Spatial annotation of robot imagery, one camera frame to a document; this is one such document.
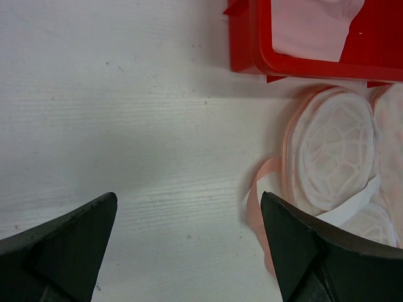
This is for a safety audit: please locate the red plastic tray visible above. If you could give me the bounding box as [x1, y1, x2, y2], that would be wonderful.
[225, 1, 402, 87]

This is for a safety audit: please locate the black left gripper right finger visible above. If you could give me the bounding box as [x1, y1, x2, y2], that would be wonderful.
[261, 193, 402, 301]

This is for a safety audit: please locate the pink tulip mesh laundry bag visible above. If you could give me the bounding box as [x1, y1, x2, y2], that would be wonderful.
[246, 84, 402, 272]

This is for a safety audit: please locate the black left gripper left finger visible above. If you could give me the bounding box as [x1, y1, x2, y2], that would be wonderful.
[1, 193, 117, 301]

